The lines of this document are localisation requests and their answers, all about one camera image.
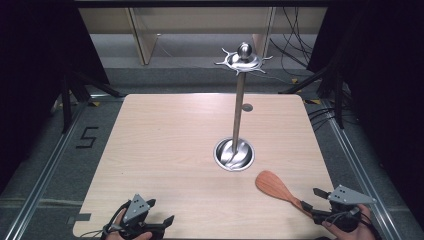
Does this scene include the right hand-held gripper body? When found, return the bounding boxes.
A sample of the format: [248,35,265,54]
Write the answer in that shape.
[312,184,378,233]

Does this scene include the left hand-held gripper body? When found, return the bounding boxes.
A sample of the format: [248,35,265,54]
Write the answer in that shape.
[120,193,167,240]

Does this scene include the wooden spatula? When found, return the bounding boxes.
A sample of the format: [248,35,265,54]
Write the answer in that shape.
[255,170,313,218]

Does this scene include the steel utensil rack stand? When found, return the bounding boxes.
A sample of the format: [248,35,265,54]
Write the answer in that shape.
[213,41,274,173]

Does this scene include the person's left hand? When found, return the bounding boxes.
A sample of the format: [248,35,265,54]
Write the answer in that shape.
[105,208,154,240]

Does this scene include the person's right hand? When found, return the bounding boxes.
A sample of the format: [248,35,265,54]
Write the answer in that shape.
[321,203,378,240]

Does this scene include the black tripod stand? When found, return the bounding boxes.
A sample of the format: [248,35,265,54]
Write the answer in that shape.
[59,70,125,135]
[279,65,346,130]

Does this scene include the metal floor rail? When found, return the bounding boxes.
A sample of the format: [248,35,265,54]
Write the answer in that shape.
[321,99,399,240]
[2,99,89,240]

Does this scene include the right hand-held gripper cable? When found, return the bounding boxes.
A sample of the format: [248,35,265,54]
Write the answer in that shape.
[359,208,384,240]

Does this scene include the hand-held gripper cable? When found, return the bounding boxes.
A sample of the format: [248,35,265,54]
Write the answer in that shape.
[79,199,132,240]
[359,208,384,240]

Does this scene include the left hand-held gripper cable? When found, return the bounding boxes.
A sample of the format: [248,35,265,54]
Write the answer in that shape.
[79,199,132,240]

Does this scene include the black floor cables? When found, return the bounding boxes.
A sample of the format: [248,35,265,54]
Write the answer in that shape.
[307,105,338,132]

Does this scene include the hanging black cables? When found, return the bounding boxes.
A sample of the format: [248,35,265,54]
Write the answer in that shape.
[269,6,315,69]

